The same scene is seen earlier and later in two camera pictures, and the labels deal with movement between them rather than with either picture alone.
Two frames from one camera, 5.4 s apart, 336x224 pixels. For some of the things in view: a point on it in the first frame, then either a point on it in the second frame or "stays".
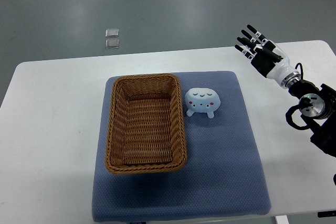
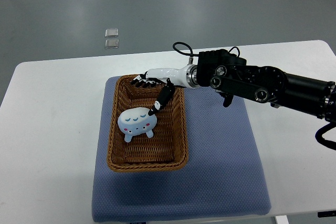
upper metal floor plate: [112, 32] stays
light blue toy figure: [201, 100] → [136, 121]
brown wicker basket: [146, 131] stays
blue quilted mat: [223, 175] stays
